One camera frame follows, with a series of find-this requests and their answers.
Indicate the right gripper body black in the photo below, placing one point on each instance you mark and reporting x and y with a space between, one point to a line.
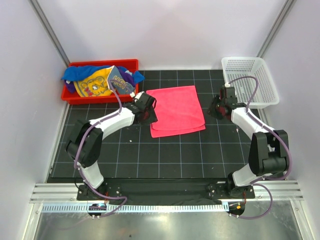
215 109

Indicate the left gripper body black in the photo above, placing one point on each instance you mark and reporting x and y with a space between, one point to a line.
150 117

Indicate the pink microfiber towel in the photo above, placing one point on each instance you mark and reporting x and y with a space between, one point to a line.
178 111

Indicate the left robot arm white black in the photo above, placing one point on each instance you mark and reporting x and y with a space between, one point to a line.
85 141

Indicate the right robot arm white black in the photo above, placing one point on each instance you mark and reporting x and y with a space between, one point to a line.
269 153

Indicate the grey lettered towel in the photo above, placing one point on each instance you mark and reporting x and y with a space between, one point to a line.
121 80

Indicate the white perforated plastic basket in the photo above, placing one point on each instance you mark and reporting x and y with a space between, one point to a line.
252 78

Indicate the black grid cutting mat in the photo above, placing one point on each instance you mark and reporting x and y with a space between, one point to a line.
131 152

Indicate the red plastic bin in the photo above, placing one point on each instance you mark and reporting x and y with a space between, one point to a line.
74 99

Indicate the purple towel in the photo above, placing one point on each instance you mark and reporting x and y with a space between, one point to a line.
70 86

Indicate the blue towel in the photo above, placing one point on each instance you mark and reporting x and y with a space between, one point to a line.
78 73

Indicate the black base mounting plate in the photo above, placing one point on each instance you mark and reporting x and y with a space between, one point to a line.
179 188

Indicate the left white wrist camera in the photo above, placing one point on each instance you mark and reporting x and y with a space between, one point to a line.
133 95

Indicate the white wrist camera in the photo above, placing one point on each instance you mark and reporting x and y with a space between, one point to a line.
133 95
227 85

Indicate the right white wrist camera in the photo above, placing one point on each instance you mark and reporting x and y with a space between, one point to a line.
227 85

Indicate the right aluminium corner post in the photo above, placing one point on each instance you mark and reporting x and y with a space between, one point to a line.
280 19

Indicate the aluminium corner post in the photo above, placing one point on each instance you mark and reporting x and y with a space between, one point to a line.
280 19
49 30

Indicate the white slotted cable duct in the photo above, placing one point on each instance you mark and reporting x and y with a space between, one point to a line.
106 208

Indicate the aluminium front rail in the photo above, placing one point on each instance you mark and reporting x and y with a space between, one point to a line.
284 190

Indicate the left aluminium corner post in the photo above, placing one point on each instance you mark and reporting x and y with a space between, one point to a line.
49 30

